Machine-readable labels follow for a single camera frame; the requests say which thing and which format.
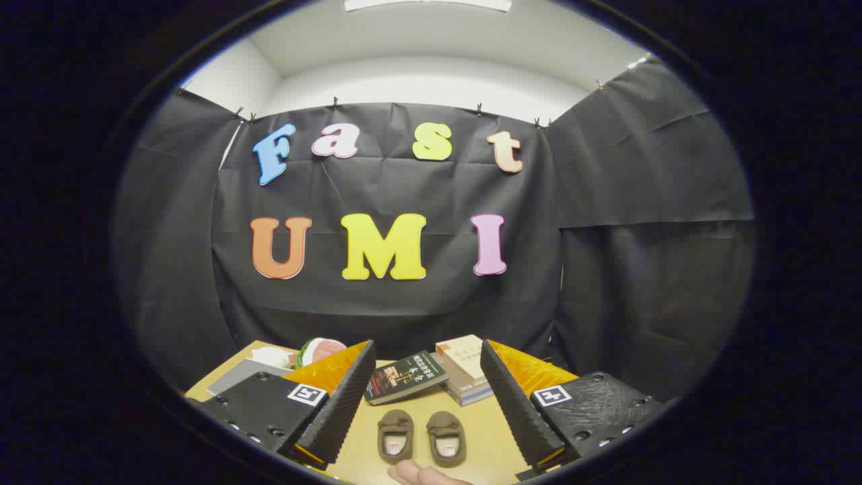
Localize black cover book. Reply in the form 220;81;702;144
364;350;449;406

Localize white plush toy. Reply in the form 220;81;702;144
251;346;297;369

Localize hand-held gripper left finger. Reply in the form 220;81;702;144
185;339;376;471

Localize watermelon slice plush toy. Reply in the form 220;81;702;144
296;337;348;369

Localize foldable fabric storage box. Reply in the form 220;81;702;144
206;358;294;397

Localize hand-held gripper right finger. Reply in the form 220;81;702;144
479;339;669;474

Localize brown felt shoe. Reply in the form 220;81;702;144
426;411;467;468
377;409;415;464

